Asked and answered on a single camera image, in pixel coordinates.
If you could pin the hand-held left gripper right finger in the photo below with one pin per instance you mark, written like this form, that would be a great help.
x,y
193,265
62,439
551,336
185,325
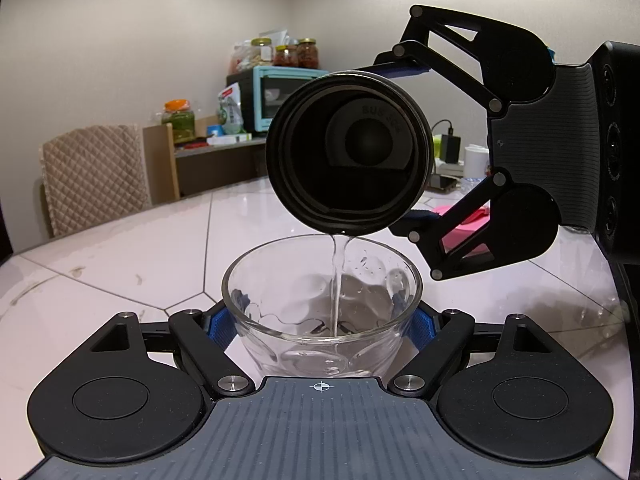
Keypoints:
x,y
424,327

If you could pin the green jar with orange lid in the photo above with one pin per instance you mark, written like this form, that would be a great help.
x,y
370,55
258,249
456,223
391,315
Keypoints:
x,y
177,120

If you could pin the white mug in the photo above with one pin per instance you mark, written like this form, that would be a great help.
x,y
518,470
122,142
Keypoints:
x,y
475,162

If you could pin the flat white box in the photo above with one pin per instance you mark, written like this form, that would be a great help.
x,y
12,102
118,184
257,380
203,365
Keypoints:
x,y
230,140

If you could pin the clear glass bowl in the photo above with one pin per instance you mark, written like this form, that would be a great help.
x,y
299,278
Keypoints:
x,y
280,305

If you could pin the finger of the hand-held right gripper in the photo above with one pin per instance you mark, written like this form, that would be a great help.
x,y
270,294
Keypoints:
x,y
405,66
425,221

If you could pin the tall jar of red sauce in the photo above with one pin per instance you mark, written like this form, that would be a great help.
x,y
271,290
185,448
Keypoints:
x,y
308,54

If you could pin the clear bag of noodles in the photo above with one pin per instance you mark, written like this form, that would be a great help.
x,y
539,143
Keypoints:
x,y
241,59

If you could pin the chair with quilted beige cover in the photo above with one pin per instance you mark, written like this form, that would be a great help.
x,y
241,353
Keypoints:
x,y
95,175

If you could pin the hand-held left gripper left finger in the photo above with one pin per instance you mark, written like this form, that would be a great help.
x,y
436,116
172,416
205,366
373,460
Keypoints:
x,y
220,327

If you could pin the green and white snack bag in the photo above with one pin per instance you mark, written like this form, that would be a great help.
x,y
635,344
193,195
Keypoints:
x,y
230,110

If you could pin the small jar of red sauce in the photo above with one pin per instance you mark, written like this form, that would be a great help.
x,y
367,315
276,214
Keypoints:
x,y
286,57

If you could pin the black power adapter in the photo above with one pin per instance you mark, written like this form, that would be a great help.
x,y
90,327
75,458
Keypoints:
x,y
451,147

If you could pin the pink cloth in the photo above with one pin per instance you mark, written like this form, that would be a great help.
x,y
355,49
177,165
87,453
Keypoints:
x,y
465,235

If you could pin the glass jar with gold lid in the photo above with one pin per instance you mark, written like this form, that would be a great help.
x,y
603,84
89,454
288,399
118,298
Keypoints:
x,y
261,52

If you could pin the black bottle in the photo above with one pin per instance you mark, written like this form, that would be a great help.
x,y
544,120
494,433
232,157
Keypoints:
x,y
310,160

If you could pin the teal toaster oven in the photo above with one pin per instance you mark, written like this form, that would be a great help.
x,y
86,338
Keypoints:
x,y
285,85

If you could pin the wooden side cabinet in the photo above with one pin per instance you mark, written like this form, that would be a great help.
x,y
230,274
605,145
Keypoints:
x,y
160,160

